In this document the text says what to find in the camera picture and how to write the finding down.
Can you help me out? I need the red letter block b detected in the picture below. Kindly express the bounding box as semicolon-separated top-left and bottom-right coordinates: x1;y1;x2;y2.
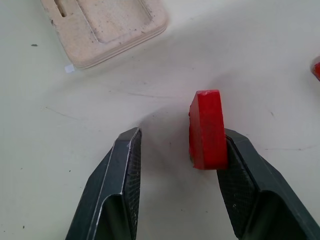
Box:
187;89;230;171

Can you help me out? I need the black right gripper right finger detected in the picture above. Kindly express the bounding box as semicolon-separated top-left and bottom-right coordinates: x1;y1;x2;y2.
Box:
216;127;320;240

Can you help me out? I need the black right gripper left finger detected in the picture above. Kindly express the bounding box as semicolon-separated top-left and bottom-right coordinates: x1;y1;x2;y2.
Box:
65;127;143;240

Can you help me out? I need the light wooden letter tray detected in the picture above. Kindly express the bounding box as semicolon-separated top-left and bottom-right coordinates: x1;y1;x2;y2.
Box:
39;0;168;70

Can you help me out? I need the red letter block o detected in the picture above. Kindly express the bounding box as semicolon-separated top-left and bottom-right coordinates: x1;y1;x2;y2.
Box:
309;55;320;81

